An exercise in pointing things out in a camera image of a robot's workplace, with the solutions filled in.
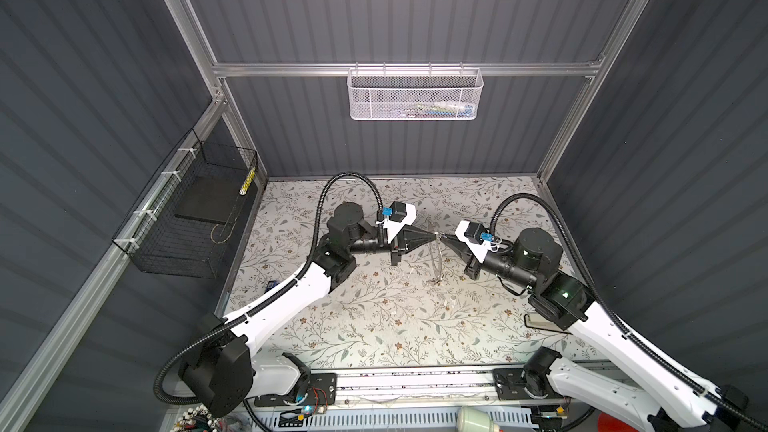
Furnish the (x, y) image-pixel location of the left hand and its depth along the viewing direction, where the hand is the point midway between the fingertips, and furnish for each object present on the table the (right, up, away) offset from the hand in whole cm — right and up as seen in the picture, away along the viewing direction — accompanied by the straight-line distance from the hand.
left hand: (436, 235), depth 64 cm
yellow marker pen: (-50, +13, +17) cm, 54 cm away
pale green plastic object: (+8, -40, 0) cm, 41 cm away
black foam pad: (-55, +9, +11) cm, 57 cm away
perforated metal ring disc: (+5, -11, +32) cm, 34 cm away
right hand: (+3, 0, 0) cm, 3 cm away
